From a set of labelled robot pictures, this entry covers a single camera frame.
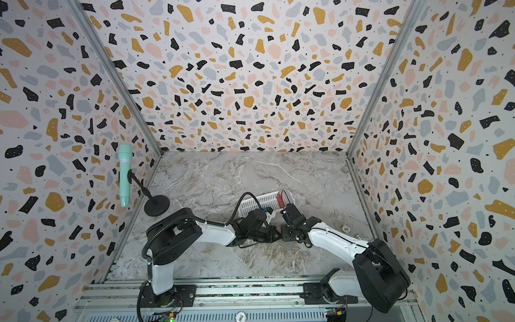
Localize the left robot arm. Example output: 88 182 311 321
141 208 282 303

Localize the stack of red cards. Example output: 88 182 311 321
276 190 293 209

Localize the black microphone stand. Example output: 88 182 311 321
127 170 170 217

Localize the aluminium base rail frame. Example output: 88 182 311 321
71 276 424 321

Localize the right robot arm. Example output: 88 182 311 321
280 204 410 313

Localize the white plastic mesh basket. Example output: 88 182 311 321
236 189 295 218

